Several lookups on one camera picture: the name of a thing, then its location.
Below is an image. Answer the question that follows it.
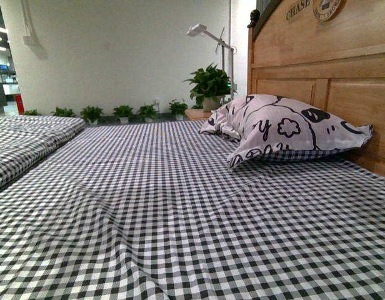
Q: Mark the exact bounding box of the far wooden nightstand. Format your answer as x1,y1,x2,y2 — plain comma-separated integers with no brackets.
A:
185,109,213,121

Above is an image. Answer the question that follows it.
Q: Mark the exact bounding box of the small potted plant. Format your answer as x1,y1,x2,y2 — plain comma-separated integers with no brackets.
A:
81,106,103,125
22,109,41,116
169,99,188,121
51,107,76,118
137,104,158,123
113,105,133,124

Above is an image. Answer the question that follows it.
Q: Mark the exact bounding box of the large potted green plant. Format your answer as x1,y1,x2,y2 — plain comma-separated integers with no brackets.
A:
184,63,231,111

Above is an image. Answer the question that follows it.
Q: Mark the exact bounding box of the cartoon print white pillow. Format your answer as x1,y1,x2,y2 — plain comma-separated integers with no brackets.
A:
199,94,374,169

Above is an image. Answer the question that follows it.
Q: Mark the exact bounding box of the black white checkered bedsheet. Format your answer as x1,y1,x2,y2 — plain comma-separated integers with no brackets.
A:
0,121,385,299

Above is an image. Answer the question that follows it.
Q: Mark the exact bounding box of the white floor lamp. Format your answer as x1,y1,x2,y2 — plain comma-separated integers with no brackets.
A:
186,23,238,101

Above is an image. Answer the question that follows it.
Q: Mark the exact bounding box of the wooden bed headboard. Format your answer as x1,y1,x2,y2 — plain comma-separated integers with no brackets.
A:
247,1,385,176

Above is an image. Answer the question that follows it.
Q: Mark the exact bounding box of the folded checkered quilt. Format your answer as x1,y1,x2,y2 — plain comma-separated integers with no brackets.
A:
0,115,85,188

